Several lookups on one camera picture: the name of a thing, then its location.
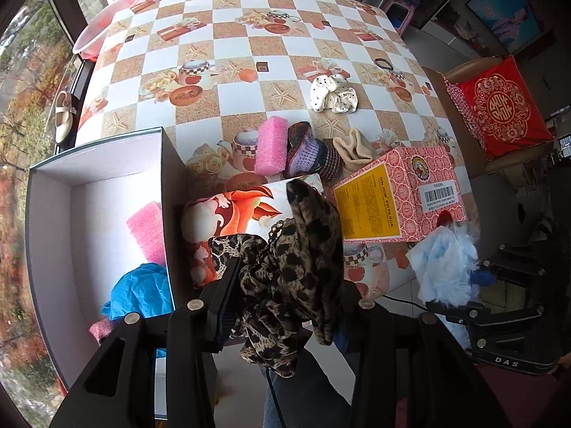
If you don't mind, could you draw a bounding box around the cream strap shoe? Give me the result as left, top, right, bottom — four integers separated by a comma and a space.
54, 90, 77, 144

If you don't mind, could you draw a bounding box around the person's leg in jeans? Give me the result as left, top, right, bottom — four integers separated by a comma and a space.
263, 352, 362, 428

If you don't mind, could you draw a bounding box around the person's maroon clothing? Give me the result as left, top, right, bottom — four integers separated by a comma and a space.
473, 366, 571, 428

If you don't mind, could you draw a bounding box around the checkered printed tablecloth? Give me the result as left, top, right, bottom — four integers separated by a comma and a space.
74, 0, 469, 304

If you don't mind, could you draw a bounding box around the beige sock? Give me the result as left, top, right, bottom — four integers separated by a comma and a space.
332, 128, 378, 174

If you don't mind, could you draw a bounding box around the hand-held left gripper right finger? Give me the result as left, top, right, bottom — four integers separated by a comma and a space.
334, 283, 511, 428

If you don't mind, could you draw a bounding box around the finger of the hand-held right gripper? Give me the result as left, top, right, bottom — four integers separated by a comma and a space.
424, 301, 496, 324
470, 244, 547, 286

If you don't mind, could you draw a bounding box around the purple striped knitted sock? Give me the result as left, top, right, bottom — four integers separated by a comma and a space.
283, 121, 343, 183

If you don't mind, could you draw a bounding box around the red patterned medicine box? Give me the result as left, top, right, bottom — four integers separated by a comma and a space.
332, 146, 468, 244

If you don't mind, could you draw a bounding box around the pink translucent basin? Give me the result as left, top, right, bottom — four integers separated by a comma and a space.
72, 0, 148, 60

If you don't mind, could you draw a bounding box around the light blue fluffy cloth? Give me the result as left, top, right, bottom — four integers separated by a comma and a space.
407, 224, 481, 351

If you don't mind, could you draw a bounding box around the wall poster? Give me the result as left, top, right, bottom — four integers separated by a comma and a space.
466, 0, 545, 54

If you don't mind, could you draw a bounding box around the black cable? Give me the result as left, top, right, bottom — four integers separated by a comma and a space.
383, 294, 431, 308

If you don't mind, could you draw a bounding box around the pink plastic stool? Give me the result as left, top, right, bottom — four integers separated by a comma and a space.
386, 2, 413, 36

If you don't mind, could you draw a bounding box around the white polka dot scrunchie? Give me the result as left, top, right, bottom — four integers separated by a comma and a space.
310, 73, 358, 114

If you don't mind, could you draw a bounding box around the red patterned cushion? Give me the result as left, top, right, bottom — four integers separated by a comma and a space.
459, 56, 555, 160

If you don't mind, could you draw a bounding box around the pink sponge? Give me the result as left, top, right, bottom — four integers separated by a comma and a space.
126, 202, 168, 266
254, 117, 290, 177

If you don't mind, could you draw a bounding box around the white storage box dark outside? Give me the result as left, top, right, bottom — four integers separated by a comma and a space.
24, 127, 219, 420

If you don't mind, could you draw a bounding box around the brown chair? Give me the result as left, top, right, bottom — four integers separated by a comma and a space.
421, 56, 554, 177

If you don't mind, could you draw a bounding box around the dark window frame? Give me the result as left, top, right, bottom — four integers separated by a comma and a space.
45, 0, 96, 81

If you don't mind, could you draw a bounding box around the leopard print scarf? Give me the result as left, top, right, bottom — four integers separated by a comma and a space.
209, 178, 346, 377

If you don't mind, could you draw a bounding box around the red checked cloth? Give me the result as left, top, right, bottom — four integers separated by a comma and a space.
441, 76, 489, 152

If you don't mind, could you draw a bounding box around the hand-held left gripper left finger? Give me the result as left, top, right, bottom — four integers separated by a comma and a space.
49, 256, 244, 428

